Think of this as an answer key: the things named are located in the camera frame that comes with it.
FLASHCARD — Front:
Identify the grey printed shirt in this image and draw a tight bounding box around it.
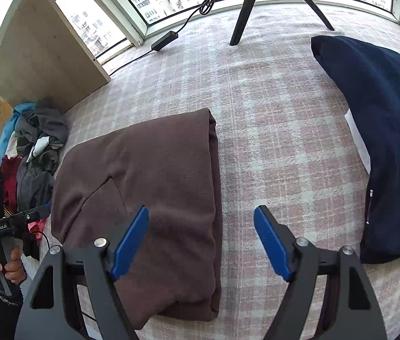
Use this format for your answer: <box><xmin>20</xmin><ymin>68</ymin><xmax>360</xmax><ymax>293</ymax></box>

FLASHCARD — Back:
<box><xmin>16</xmin><ymin>101</ymin><xmax>69</xmax><ymax>213</ymax></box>

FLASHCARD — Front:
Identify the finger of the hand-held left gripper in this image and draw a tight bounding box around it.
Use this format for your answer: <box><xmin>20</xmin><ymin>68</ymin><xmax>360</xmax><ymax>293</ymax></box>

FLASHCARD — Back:
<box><xmin>26</xmin><ymin>203</ymin><xmax>52</xmax><ymax>222</ymax></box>

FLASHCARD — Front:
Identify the person's left forearm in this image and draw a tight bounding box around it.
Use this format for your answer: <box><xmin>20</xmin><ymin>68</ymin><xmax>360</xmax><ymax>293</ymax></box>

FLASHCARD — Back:
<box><xmin>0</xmin><ymin>278</ymin><xmax>25</xmax><ymax>340</ymax></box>

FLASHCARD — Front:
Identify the person's left hand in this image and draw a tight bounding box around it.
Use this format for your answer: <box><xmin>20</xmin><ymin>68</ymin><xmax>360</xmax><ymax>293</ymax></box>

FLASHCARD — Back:
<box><xmin>0</xmin><ymin>247</ymin><xmax>27</xmax><ymax>285</ymax></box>

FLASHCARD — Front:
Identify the white window frame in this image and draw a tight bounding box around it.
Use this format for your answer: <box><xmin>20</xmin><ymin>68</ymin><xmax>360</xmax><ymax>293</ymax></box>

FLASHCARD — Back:
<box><xmin>0</xmin><ymin>0</ymin><xmax>400</xmax><ymax>171</ymax></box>

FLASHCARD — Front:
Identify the brown shirt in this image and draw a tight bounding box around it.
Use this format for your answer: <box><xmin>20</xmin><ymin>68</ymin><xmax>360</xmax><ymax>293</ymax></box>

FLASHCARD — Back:
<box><xmin>50</xmin><ymin>107</ymin><xmax>224</xmax><ymax>331</ymax></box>

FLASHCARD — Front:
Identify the pink plaid blanket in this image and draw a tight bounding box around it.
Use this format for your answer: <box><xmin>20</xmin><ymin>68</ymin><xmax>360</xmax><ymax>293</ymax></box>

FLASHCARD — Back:
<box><xmin>44</xmin><ymin>5</ymin><xmax>400</xmax><ymax>340</ymax></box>

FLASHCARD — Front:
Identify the navy folded shirt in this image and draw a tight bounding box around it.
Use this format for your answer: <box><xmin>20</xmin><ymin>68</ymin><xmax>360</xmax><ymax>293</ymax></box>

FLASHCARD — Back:
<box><xmin>310</xmin><ymin>35</ymin><xmax>400</xmax><ymax>264</ymax></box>

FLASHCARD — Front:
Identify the black ring light cable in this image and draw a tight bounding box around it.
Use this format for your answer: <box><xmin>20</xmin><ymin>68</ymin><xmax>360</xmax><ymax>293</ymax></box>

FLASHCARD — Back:
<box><xmin>110</xmin><ymin>0</ymin><xmax>227</xmax><ymax>73</ymax></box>

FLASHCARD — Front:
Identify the dark red garment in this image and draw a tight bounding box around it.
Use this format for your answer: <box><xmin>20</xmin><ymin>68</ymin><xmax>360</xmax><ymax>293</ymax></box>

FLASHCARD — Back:
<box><xmin>0</xmin><ymin>155</ymin><xmax>24</xmax><ymax>216</ymax></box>

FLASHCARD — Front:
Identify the cream garment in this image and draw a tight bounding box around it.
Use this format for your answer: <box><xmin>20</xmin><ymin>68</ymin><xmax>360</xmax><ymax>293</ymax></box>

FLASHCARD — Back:
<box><xmin>5</xmin><ymin>131</ymin><xmax>18</xmax><ymax>158</ymax></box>

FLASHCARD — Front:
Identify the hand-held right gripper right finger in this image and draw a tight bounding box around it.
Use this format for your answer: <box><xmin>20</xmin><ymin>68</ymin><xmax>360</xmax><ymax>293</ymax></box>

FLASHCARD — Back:
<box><xmin>253</xmin><ymin>205</ymin><xmax>388</xmax><ymax>340</ymax></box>

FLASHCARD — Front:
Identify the large wooden board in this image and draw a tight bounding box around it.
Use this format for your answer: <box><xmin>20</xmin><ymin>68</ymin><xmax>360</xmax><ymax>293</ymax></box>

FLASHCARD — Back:
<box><xmin>0</xmin><ymin>0</ymin><xmax>111</xmax><ymax>114</ymax></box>

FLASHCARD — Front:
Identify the pink garment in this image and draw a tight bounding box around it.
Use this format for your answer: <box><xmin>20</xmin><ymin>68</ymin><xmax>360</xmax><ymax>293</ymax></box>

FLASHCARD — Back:
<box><xmin>26</xmin><ymin>218</ymin><xmax>48</xmax><ymax>234</ymax></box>

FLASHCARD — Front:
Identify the blue garment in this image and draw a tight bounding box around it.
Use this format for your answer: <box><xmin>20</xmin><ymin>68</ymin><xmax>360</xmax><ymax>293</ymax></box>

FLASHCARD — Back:
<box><xmin>0</xmin><ymin>103</ymin><xmax>36</xmax><ymax>163</ymax></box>

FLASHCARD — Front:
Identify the white cloth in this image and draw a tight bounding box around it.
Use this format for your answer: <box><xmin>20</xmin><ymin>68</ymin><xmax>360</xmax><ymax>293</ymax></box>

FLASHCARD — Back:
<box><xmin>344</xmin><ymin>111</ymin><xmax>371</xmax><ymax>171</ymax></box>

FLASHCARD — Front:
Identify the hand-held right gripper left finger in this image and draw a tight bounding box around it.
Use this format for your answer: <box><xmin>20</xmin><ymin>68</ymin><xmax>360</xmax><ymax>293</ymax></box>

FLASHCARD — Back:
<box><xmin>15</xmin><ymin>205</ymin><xmax>150</xmax><ymax>340</ymax></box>

